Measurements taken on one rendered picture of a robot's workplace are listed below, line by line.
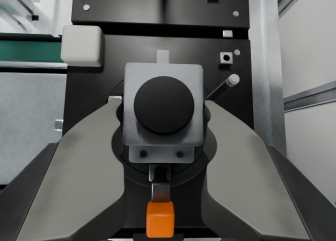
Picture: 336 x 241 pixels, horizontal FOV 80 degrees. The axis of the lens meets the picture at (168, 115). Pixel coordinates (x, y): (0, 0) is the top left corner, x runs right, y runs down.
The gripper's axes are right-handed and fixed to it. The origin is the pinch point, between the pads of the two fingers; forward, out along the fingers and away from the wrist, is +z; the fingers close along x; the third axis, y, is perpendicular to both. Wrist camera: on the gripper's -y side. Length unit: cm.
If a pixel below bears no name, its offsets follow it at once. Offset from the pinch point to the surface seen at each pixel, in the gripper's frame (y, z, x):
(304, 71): 7.0, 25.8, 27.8
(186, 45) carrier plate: 0.8, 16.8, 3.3
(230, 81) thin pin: 0.1, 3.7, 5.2
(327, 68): 6.6, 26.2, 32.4
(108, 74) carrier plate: 4.0, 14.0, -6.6
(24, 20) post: -1.2, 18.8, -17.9
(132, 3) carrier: -3.6, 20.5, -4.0
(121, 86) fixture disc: 4.2, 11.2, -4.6
